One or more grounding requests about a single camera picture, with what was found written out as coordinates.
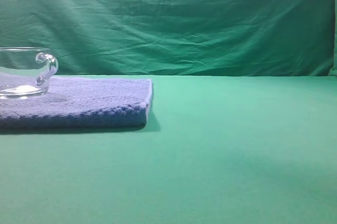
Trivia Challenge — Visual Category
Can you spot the folded blue towel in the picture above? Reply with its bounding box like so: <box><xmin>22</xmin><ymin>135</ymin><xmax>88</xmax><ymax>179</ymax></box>
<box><xmin>1</xmin><ymin>76</ymin><xmax>153</xmax><ymax>129</ymax></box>

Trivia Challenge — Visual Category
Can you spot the green backdrop cloth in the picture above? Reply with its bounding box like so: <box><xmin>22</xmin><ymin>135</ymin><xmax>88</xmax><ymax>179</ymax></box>
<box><xmin>1</xmin><ymin>0</ymin><xmax>335</xmax><ymax>76</ymax></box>

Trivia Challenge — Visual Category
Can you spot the transparent glass cup with handle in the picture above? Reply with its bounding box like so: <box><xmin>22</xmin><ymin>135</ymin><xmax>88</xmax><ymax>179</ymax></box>
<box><xmin>1</xmin><ymin>47</ymin><xmax>58</xmax><ymax>98</ymax></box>

